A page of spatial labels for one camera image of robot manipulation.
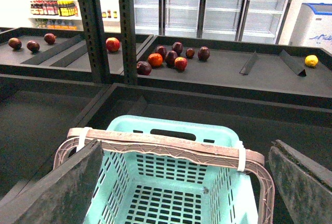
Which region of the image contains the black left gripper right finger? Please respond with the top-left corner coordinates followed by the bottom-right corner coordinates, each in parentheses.
top-left (268, 139), bottom-right (331, 223)

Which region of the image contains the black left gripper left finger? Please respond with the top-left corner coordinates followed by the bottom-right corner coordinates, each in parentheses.
top-left (1, 140), bottom-right (103, 223)

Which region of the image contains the brown basket handle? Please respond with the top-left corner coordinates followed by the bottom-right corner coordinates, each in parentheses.
top-left (53, 128), bottom-right (275, 223)

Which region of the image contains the turquoise plastic shopping basket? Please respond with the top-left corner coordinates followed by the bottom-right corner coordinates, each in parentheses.
top-left (83, 115), bottom-right (259, 224)

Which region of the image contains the small red apple cluster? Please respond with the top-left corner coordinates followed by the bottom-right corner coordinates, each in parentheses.
top-left (174, 57), bottom-right (187, 71)

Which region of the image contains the black lower left tray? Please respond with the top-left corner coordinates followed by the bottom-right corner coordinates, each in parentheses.
top-left (1, 74), bottom-right (109, 205)

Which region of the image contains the black triangular divider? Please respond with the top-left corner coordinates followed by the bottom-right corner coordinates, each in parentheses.
top-left (279, 50), bottom-right (307, 77)

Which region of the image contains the black upper right tray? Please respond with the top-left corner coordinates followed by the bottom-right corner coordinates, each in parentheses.
top-left (136, 35), bottom-right (331, 109)

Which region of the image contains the yellow lemon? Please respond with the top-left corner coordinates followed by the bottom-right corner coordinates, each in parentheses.
top-left (305, 55), bottom-right (319, 67)

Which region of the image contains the black divider left of lemon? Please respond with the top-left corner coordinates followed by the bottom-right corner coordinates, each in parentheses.
top-left (240, 51), bottom-right (258, 76)

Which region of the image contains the black divider strip left tray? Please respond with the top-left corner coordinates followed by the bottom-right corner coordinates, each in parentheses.
top-left (21, 34), bottom-right (83, 65)

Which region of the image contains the dark plum front cluster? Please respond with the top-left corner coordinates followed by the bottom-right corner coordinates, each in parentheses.
top-left (136, 61), bottom-right (152, 76)

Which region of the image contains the dark plum cluster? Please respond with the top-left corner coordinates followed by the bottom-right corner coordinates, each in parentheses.
top-left (155, 46), bottom-right (167, 59)
top-left (165, 50), bottom-right (178, 66)
top-left (136, 61), bottom-right (152, 76)
top-left (172, 41), bottom-right (183, 56)

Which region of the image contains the black upper left tray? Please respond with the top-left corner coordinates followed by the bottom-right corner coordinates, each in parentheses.
top-left (0, 26), bottom-right (154, 75)

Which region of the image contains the white chest freezer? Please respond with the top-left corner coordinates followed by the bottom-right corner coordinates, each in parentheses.
top-left (289, 3), bottom-right (331, 53)

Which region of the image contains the dark plum far left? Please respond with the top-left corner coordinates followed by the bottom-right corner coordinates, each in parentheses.
top-left (8, 37), bottom-right (22, 50)

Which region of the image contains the orange red fruit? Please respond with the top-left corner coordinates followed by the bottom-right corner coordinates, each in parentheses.
top-left (147, 53), bottom-right (163, 68)

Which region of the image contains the large dark plum right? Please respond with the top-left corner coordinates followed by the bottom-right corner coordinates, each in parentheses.
top-left (198, 46), bottom-right (210, 61)

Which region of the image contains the dark plum centre cluster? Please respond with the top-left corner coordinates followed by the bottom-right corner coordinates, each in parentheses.
top-left (165, 50), bottom-right (178, 66)

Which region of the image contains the dark plum upper left cluster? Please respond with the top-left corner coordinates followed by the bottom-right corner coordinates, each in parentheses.
top-left (155, 46), bottom-right (167, 59)

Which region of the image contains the small dark plum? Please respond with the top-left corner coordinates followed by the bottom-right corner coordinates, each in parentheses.
top-left (186, 48), bottom-right (195, 59)

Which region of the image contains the dark plum top cluster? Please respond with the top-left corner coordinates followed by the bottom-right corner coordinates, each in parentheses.
top-left (172, 41), bottom-right (183, 56)

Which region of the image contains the glass door refrigerator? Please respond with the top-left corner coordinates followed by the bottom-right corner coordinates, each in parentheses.
top-left (134, 0), bottom-right (291, 44)

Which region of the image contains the white shelf with bottles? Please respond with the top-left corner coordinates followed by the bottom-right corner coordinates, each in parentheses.
top-left (28, 0), bottom-right (120, 33)

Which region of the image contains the red apple behind post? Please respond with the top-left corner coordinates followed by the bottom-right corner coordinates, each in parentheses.
top-left (106, 37), bottom-right (120, 53)

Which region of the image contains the black perforated post left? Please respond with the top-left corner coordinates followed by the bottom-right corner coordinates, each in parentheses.
top-left (78, 0), bottom-right (110, 83)

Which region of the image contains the black perforated post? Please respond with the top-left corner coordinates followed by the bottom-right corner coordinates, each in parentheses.
top-left (119, 0), bottom-right (137, 85)
top-left (78, 0), bottom-right (110, 83)

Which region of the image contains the black perforated post right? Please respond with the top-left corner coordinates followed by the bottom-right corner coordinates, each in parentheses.
top-left (119, 0), bottom-right (137, 85)

